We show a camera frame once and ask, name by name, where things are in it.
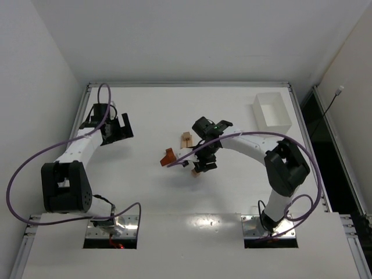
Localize white perforated box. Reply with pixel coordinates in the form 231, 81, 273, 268
252, 92, 292, 134

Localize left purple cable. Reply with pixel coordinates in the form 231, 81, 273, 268
6, 83, 142, 226

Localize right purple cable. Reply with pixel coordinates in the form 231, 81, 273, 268
167, 131, 324, 242

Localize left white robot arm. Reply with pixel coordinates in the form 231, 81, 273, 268
41, 103, 134, 236

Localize short light wood block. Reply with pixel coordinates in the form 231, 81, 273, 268
182, 132, 192, 141

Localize metal base plate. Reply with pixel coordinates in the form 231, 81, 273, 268
85, 215, 139, 239
241, 214, 296, 240

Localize long light wood block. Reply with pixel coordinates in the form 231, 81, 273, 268
180, 136, 187, 149

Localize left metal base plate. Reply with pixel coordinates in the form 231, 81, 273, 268
85, 215, 139, 239

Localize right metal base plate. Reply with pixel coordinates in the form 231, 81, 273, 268
241, 214, 296, 240

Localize black wall cable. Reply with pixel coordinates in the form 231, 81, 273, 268
302, 85, 345, 146

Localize purple cable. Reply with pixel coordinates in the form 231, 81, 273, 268
6, 83, 142, 226
167, 131, 324, 242

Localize small light wood cube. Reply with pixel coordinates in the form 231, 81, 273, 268
191, 170, 200, 177

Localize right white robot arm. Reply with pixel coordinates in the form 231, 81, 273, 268
192, 116, 310, 233

